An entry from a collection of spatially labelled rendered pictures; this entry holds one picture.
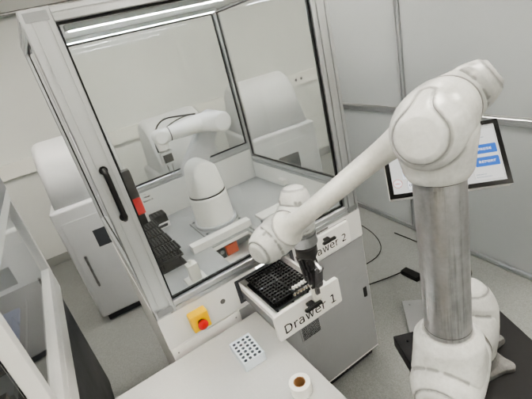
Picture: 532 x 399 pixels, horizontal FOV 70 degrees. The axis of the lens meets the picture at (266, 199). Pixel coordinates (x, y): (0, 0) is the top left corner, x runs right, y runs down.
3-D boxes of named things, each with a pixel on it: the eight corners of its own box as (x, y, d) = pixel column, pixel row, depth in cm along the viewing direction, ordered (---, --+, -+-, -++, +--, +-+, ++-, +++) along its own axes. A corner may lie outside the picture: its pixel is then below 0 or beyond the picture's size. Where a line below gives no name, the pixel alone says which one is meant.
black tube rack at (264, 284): (313, 293, 149) (310, 279, 147) (277, 316, 142) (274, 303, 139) (283, 271, 167) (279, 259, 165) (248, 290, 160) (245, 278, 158)
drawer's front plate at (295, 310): (342, 301, 144) (337, 277, 140) (280, 343, 132) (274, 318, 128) (339, 298, 146) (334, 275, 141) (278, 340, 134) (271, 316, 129)
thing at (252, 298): (335, 298, 144) (332, 285, 142) (280, 334, 134) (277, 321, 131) (278, 259, 177) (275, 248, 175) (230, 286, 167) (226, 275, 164)
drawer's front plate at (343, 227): (351, 240, 180) (347, 220, 175) (303, 269, 168) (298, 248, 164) (348, 239, 181) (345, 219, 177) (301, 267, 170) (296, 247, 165)
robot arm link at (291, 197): (294, 219, 130) (275, 240, 121) (285, 178, 124) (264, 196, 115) (323, 222, 124) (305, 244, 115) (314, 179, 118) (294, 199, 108)
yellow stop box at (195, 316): (213, 324, 146) (207, 310, 143) (196, 335, 143) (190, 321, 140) (207, 318, 150) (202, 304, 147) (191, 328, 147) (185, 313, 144)
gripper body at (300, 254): (321, 243, 124) (326, 266, 127) (305, 235, 131) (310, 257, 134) (303, 253, 121) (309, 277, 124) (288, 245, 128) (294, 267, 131)
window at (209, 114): (342, 205, 176) (302, -26, 138) (172, 298, 141) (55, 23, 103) (341, 205, 177) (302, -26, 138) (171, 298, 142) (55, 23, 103)
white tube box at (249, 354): (267, 359, 135) (264, 351, 133) (246, 372, 132) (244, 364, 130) (250, 340, 145) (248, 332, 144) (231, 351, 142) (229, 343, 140)
